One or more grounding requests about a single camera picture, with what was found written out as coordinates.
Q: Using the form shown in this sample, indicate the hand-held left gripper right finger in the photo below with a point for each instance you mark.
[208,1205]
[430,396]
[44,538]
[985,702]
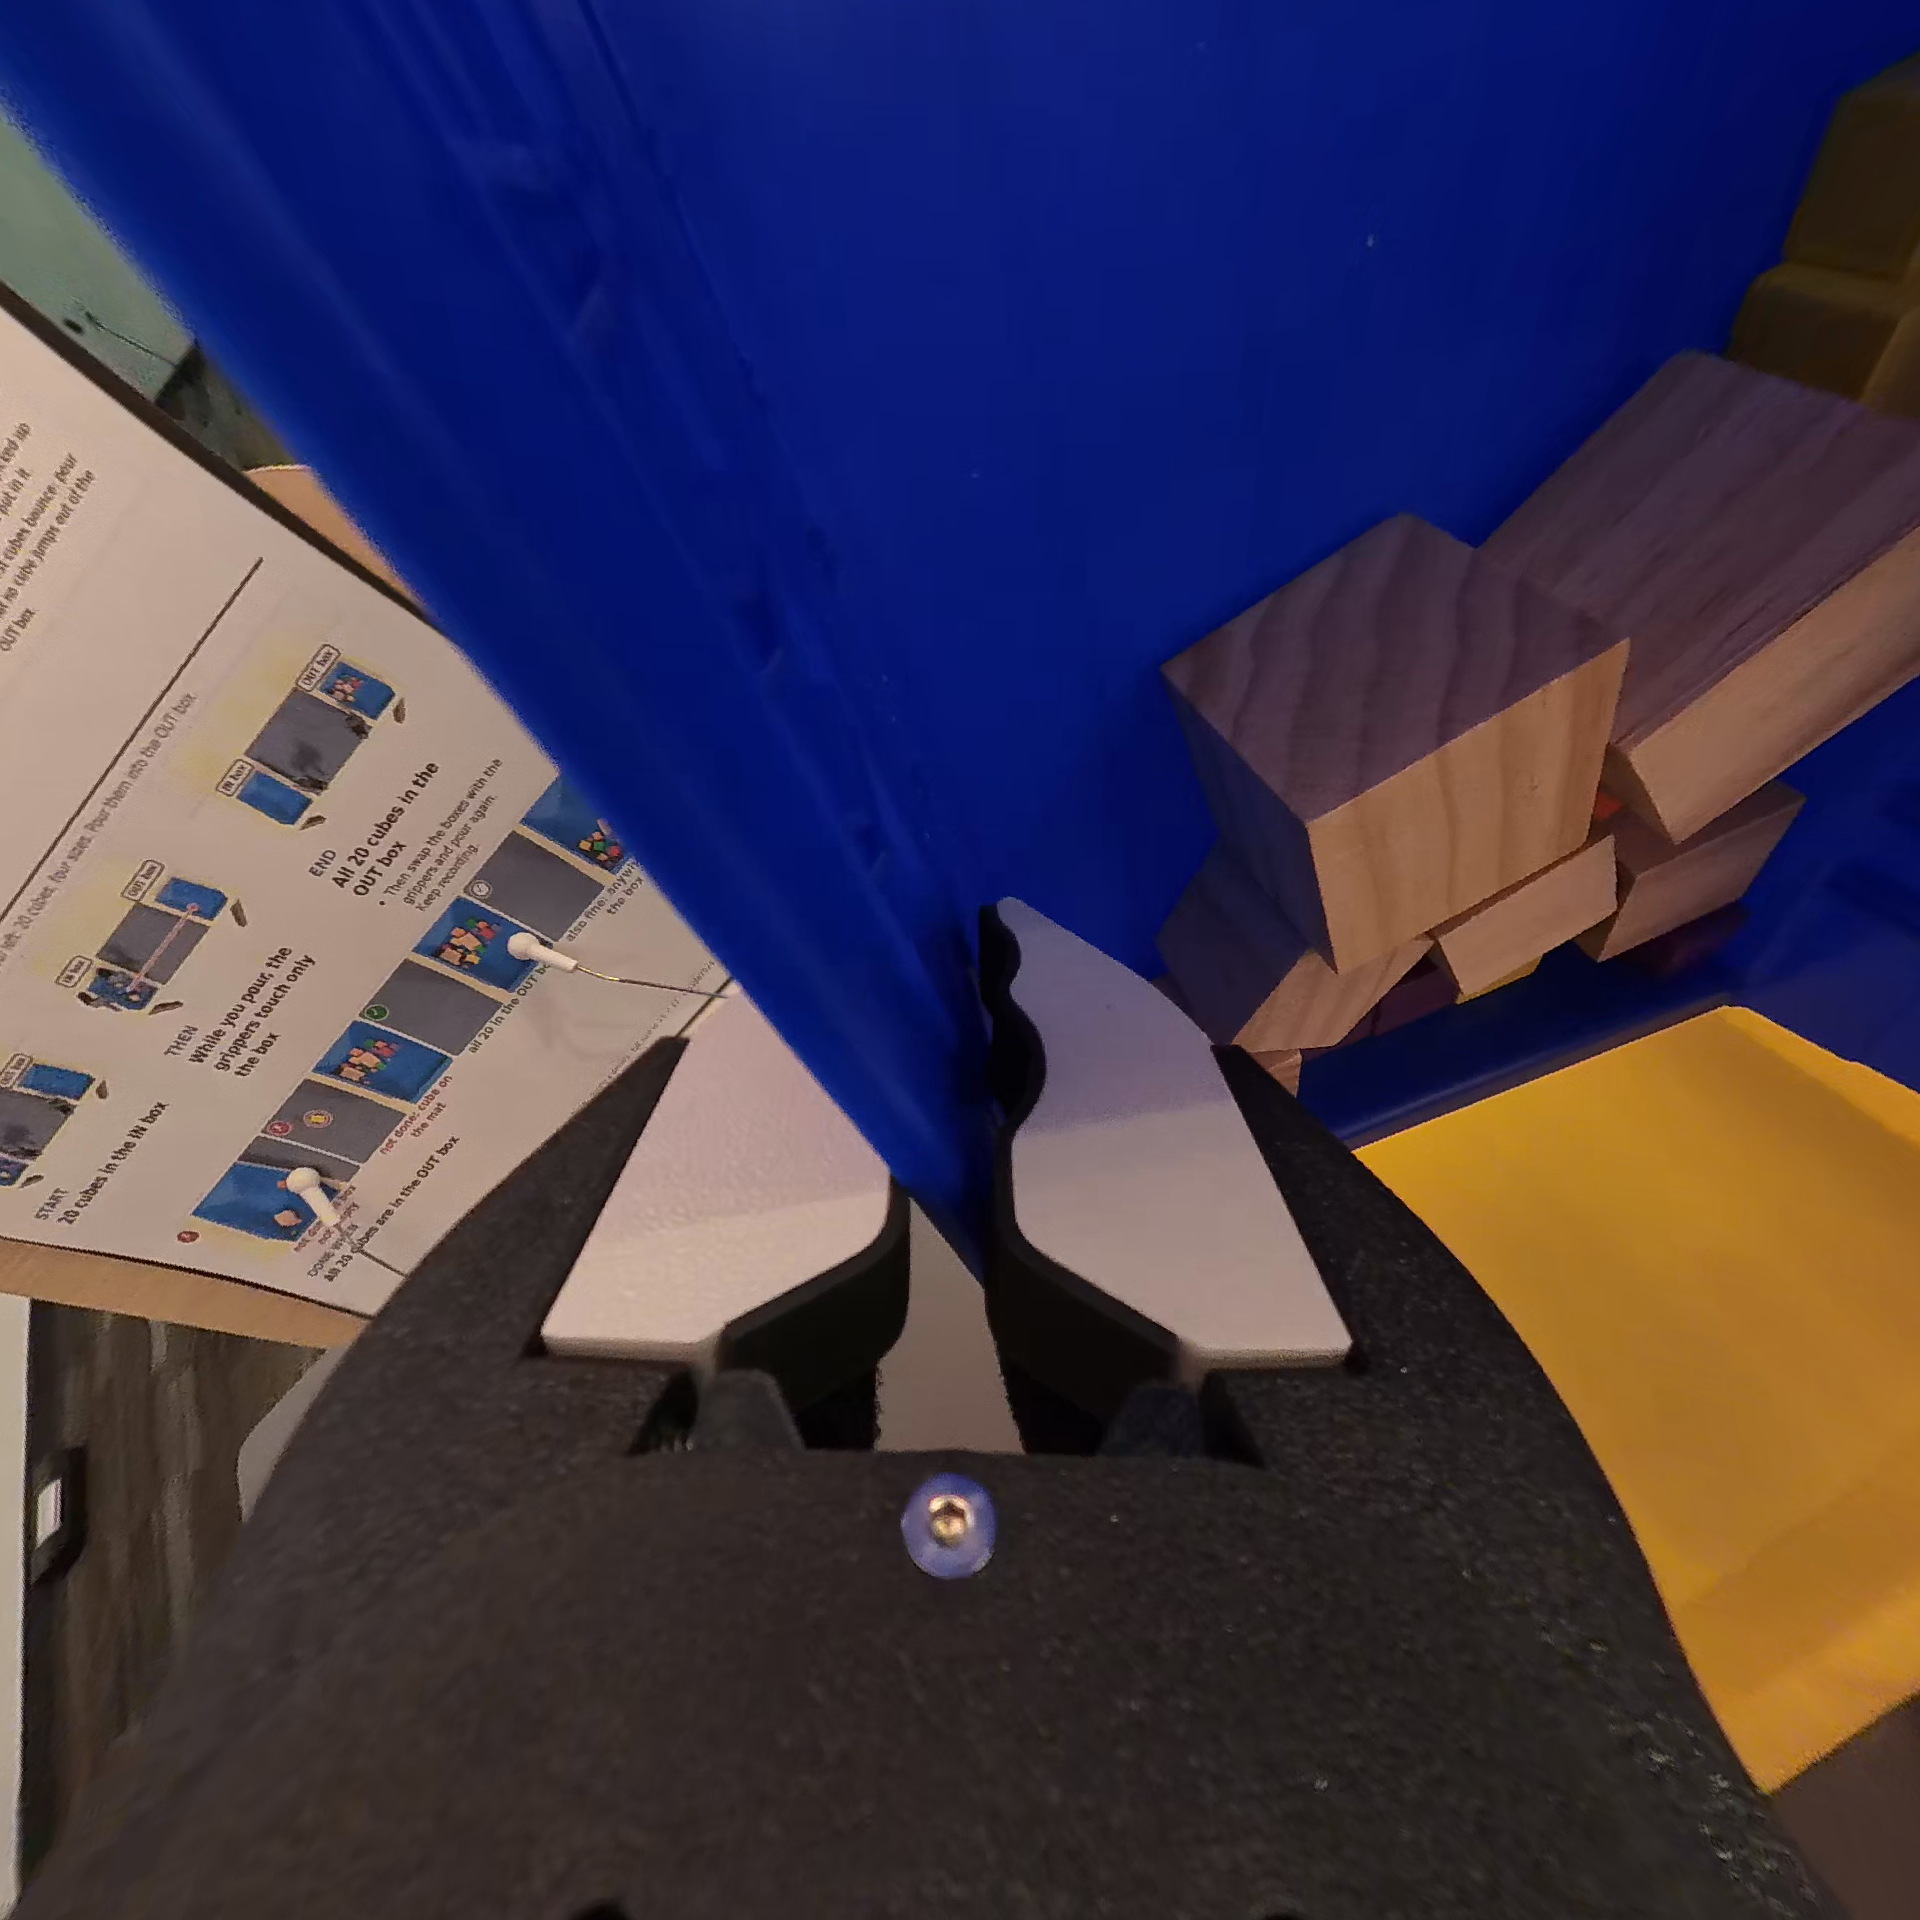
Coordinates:
[1171,1185]

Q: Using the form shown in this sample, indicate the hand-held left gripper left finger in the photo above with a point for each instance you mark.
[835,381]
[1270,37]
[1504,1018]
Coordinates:
[720,1215]

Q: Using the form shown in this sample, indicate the yellow plastic box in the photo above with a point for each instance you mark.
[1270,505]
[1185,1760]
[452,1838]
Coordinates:
[1680,1321]

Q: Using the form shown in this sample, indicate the pile of coloured wooden cubes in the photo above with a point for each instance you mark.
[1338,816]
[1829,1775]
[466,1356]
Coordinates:
[1395,676]

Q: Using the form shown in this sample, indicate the blue plastic box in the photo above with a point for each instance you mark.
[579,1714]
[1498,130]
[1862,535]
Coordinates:
[899,450]

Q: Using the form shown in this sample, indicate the printed instruction sheet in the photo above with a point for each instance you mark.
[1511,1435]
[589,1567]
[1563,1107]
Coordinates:
[152,750]

